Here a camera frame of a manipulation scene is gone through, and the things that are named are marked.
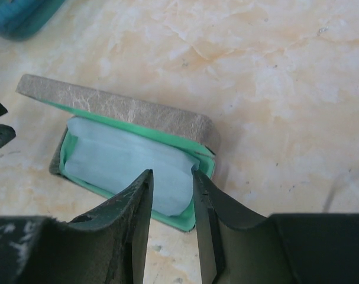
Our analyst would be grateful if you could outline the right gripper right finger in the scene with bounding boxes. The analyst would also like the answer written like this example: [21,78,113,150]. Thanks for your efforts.
[193,170,359,283]

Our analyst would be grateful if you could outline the grey glasses case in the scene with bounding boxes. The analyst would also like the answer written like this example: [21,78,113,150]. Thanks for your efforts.
[15,74,222,233]

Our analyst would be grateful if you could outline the teal plastic bin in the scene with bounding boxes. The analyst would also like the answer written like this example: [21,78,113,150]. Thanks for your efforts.
[0,0,64,41]

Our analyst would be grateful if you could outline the light blue cleaning cloth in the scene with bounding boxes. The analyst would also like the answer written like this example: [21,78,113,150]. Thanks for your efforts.
[64,117,199,217]

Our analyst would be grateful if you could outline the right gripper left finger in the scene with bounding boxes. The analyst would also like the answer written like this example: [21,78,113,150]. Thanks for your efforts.
[0,170,153,283]

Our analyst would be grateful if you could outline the metal frame sunglasses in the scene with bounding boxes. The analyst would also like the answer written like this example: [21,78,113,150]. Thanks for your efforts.
[322,181,339,213]

